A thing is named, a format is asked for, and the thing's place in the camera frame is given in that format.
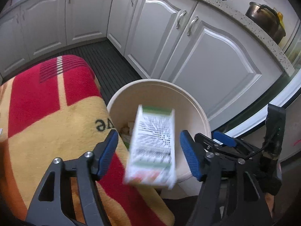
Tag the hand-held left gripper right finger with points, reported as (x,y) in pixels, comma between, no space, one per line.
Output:
(190,155)

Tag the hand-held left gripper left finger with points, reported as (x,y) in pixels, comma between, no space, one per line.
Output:
(108,153)

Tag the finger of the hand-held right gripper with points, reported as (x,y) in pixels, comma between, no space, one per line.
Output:
(207,143)
(223,137)

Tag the white box with green label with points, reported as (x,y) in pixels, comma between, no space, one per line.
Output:
(150,150)

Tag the beige plastic bin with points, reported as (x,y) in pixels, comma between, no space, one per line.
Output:
(164,94)

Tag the red and yellow printed blanket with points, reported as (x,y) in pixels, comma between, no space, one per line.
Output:
(47,113)

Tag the white base cabinets under stove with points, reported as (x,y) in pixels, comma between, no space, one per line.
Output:
(211,58)

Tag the dark ribbed floor mat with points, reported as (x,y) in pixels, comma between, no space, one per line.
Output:
(105,61)

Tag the metal pot with yellow lid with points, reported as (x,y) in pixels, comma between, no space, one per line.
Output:
(261,16)

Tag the white base cabinets under sink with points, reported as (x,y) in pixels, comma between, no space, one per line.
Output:
(82,11)

